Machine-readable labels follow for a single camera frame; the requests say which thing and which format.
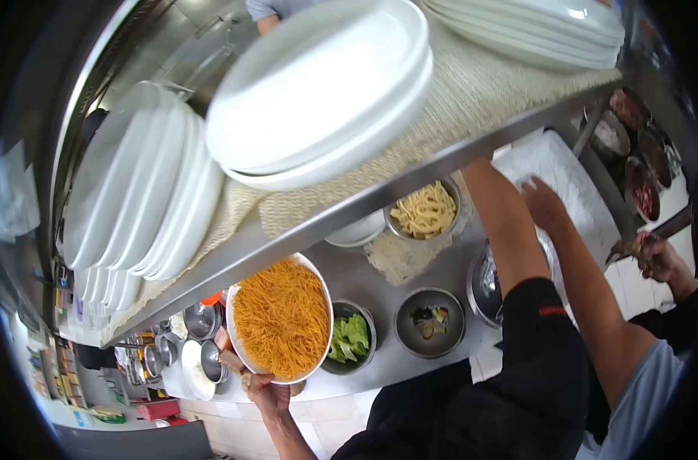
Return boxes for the white round plate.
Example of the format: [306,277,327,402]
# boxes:
[180,339,217,401]

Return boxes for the row of white plates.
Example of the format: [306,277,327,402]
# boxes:
[61,80,227,283]

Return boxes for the stack of metal bowls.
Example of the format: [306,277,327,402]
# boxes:
[200,339,232,384]
[182,301,226,341]

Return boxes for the metal bowl with greens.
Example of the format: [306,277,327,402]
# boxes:
[320,299,378,376]

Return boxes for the orange fried noodles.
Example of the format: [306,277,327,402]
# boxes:
[233,259,330,380]

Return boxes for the row of metal ingredient bowls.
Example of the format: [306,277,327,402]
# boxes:
[585,86,680,224]

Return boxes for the person's body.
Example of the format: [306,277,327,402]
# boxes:
[330,277,592,460]

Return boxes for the green leaf vegetables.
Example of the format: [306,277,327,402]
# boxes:
[327,313,371,364]

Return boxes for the small white dish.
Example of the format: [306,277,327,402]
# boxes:
[324,208,388,248]

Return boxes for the person's left thumb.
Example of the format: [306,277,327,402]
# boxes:
[241,370,269,393]

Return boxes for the shiny metal pot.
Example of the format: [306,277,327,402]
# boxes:
[466,238,555,330]

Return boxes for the metal bowl with yellow noodles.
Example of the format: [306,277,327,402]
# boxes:
[383,177,463,242]

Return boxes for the stack of small white plates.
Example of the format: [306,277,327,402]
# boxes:
[73,267,143,315]

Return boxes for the bag of white rice noodles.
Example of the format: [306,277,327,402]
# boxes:
[363,201,476,288]

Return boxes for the yellow noodles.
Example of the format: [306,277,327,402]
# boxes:
[389,181,458,240]

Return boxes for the dark ladle handle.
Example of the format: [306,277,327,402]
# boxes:
[604,202,695,266]

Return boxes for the stack of white oval platters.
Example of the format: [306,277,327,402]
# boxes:
[420,0,626,74]

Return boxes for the stainless steel shelf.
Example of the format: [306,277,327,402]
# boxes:
[50,0,628,349]

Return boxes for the beige woven mat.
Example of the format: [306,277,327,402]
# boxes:
[104,0,624,341]

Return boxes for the grey chair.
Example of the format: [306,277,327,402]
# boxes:
[53,420,216,460]

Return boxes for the person's left hand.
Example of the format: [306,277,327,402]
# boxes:
[241,370,292,422]

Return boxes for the large white oval plate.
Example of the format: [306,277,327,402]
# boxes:
[204,0,430,176]
[221,49,435,192]

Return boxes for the metal bowl with scraps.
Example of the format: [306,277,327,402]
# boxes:
[393,287,467,360]

